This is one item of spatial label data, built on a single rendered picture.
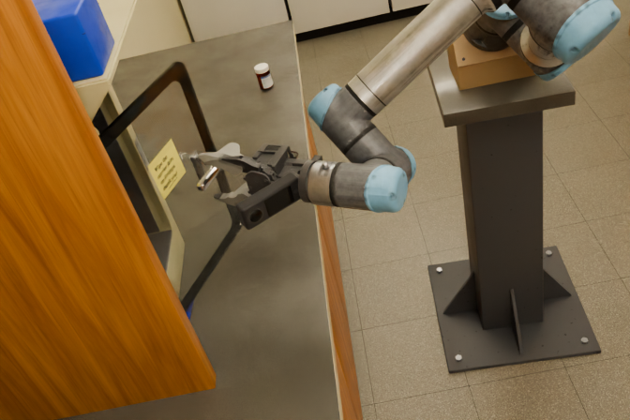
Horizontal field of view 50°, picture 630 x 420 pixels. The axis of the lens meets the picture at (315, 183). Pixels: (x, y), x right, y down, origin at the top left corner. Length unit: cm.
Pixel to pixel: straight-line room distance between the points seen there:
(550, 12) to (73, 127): 73
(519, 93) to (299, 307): 81
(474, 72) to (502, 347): 98
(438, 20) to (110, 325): 72
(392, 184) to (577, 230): 175
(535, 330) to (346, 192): 142
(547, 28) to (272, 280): 69
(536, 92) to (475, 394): 99
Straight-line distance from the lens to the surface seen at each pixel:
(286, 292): 133
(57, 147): 91
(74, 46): 94
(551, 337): 238
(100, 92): 95
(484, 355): 233
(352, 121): 116
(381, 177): 106
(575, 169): 302
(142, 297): 107
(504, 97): 175
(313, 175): 110
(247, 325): 130
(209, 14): 427
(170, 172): 120
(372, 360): 237
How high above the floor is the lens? 188
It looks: 37 degrees down
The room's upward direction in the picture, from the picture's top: 15 degrees counter-clockwise
